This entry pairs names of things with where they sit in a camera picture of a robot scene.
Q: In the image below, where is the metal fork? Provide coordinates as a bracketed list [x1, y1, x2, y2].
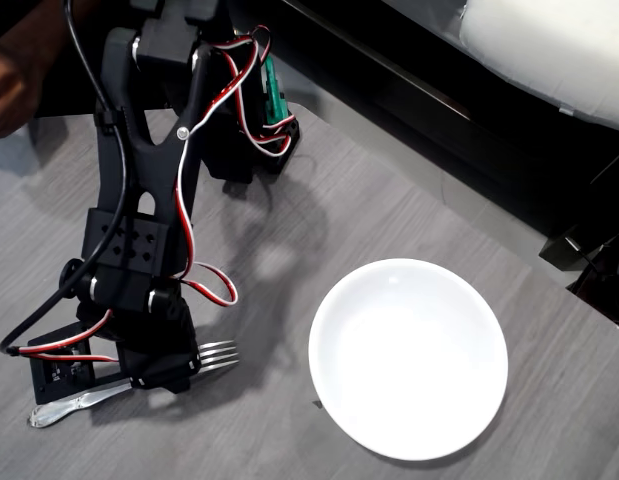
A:
[28, 339, 241, 430]

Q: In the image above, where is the green circuit board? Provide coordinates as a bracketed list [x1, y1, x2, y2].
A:
[260, 53, 291, 127]

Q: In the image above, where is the black camera cable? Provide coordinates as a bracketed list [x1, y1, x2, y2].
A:
[0, 0, 131, 358]

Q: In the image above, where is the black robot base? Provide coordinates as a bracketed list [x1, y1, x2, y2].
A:
[202, 112, 303, 184]

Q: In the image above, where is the black furniture frame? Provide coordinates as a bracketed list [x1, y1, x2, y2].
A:
[227, 0, 619, 237]

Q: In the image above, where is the red white servo cable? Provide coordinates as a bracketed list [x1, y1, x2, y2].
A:
[169, 24, 274, 309]
[9, 307, 121, 364]
[210, 24, 296, 158]

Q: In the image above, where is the black gripper camera mount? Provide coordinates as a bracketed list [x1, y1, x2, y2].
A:
[27, 321, 123, 406]

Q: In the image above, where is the person's bare forearm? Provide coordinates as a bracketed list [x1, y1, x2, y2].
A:
[0, 0, 93, 140]

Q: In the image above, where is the black furniture leg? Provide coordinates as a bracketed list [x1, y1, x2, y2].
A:
[537, 223, 619, 332]

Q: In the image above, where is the white round plate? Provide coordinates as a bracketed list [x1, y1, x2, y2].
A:
[307, 257, 511, 463]

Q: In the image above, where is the white cushion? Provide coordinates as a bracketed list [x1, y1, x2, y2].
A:
[457, 0, 619, 135]

